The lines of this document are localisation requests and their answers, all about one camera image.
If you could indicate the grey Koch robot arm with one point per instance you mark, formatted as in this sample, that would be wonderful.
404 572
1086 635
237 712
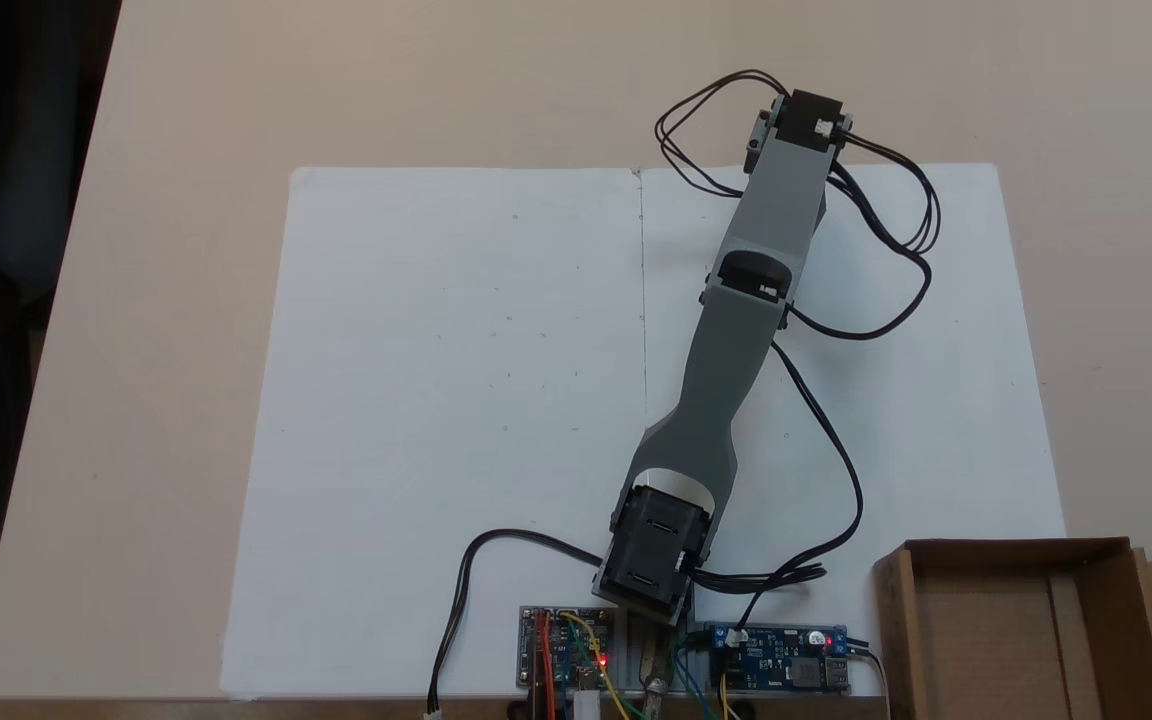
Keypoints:
736 350

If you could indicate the white USB plug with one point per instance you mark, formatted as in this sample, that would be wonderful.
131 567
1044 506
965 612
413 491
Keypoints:
588 708

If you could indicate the blue circuit board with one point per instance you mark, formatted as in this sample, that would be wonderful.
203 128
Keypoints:
786 660

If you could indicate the brown cardboard box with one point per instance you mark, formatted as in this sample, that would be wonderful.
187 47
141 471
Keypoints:
996 630

